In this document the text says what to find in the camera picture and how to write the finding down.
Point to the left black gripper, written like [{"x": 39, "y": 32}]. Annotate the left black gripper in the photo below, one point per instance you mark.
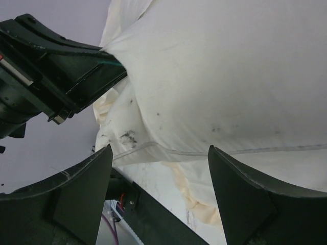
[{"x": 43, "y": 72}]

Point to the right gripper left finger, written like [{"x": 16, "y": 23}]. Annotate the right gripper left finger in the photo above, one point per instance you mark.
[{"x": 65, "y": 208}]

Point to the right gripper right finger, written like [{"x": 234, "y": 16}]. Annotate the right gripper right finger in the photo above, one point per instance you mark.
[{"x": 256, "y": 208}]

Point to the white ruffled pillowcase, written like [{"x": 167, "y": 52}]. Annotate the white ruffled pillowcase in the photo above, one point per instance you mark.
[{"x": 194, "y": 199}]

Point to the white pillow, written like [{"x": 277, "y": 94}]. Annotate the white pillow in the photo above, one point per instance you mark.
[{"x": 248, "y": 77}]

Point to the white slotted cable duct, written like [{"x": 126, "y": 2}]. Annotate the white slotted cable duct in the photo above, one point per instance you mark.
[{"x": 116, "y": 213}]

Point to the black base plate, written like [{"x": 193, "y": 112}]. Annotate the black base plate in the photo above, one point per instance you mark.
[{"x": 150, "y": 220}]

